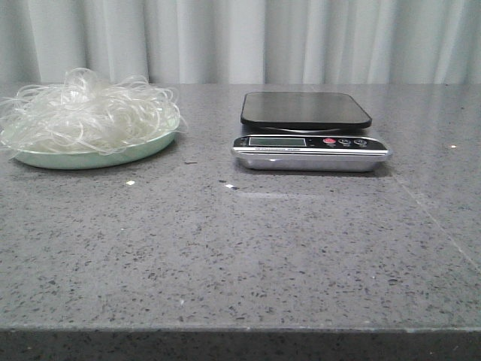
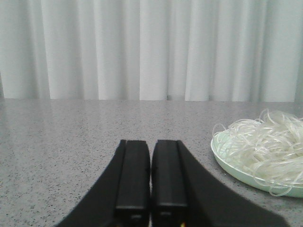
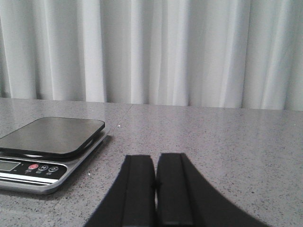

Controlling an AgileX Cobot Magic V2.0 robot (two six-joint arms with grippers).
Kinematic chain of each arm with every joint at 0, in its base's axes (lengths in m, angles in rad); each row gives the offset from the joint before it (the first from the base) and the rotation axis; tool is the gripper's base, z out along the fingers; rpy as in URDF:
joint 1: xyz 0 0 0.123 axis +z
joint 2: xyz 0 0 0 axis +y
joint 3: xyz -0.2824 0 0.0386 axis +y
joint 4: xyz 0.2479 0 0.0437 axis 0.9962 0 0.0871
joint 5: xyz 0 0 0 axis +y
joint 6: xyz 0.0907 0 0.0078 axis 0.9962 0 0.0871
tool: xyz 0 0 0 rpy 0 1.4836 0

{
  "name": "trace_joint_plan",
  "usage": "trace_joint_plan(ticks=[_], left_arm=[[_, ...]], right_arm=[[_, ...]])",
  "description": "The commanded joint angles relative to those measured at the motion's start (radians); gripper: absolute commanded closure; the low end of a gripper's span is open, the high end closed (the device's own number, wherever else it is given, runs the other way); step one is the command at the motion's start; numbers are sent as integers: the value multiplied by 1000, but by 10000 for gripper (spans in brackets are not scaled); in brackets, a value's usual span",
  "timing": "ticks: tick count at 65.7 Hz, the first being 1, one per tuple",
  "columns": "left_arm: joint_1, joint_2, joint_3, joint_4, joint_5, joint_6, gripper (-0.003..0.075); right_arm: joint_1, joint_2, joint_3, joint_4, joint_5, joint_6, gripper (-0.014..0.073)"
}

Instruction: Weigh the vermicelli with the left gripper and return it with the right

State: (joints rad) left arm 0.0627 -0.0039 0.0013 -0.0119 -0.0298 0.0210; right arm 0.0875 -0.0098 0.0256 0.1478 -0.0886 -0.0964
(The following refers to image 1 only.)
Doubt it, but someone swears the pale green round plate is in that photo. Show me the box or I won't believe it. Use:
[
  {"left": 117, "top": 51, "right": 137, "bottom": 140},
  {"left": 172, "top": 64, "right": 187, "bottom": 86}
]
[{"left": 1, "top": 106, "right": 181, "bottom": 170}]

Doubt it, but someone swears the translucent white vermicelli bundle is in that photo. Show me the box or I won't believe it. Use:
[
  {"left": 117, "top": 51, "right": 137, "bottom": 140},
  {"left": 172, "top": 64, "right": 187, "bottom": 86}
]
[{"left": 1, "top": 68, "right": 186, "bottom": 156}]

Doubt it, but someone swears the white pleated curtain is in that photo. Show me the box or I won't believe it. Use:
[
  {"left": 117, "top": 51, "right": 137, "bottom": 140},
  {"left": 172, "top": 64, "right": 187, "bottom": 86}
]
[{"left": 1, "top": 1, "right": 480, "bottom": 84}]

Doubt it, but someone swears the black silver kitchen scale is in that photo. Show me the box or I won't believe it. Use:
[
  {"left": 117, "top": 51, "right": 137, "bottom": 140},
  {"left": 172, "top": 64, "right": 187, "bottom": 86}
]
[{"left": 231, "top": 91, "right": 392, "bottom": 172}]

